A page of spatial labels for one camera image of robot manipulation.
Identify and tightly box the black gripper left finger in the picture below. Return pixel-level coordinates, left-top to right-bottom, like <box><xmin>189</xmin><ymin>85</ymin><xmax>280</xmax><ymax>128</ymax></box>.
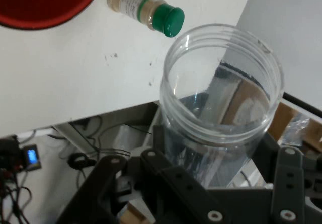
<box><xmin>56</xmin><ymin>125</ymin><xmax>232</xmax><ymax>224</ymax></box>

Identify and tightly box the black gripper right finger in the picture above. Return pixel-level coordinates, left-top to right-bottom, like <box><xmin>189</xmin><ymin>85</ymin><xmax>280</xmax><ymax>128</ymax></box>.
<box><xmin>251</xmin><ymin>133</ymin><xmax>322</xmax><ymax>224</ymax></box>

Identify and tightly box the clear plastic jar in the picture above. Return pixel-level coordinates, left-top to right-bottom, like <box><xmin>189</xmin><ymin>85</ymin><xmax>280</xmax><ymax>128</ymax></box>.
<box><xmin>160</xmin><ymin>23</ymin><xmax>285</xmax><ymax>188</ymax></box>

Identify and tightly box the white table leg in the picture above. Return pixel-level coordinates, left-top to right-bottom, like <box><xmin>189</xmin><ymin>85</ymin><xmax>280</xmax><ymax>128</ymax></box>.
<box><xmin>54</xmin><ymin>123</ymin><xmax>100</xmax><ymax>157</ymax></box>

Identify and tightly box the black meter blue display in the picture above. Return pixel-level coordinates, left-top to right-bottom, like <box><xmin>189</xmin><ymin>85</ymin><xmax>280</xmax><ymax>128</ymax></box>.
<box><xmin>22</xmin><ymin>144</ymin><xmax>43</xmax><ymax>171</ymax></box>

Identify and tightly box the green-capped spice bottle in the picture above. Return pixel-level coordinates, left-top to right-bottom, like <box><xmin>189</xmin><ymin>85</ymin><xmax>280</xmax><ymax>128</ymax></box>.
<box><xmin>107</xmin><ymin>0</ymin><xmax>186</xmax><ymax>38</ymax></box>

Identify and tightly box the red bowl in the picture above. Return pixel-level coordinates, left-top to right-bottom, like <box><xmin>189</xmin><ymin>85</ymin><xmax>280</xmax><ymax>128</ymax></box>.
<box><xmin>0</xmin><ymin>0</ymin><xmax>105</xmax><ymax>30</ymax></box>

